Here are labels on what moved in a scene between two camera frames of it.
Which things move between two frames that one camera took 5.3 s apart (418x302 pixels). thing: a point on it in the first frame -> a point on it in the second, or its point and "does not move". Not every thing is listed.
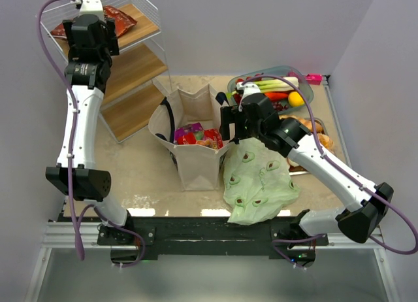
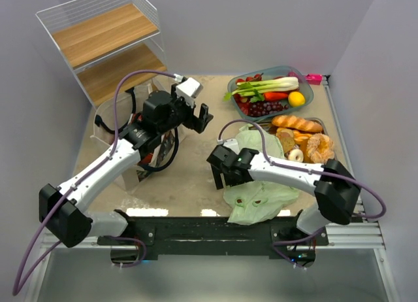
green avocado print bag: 258,182 does not move
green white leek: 272,85 does not move
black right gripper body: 235,119 -> 220,168
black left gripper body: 68,29 -> 192,116
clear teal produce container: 281,85 does not move
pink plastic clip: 314,79 does not move
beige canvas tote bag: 199,168 -> 147,118
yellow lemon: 294,99 does not move
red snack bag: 211,136 -> 155,156
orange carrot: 274,96 does not move
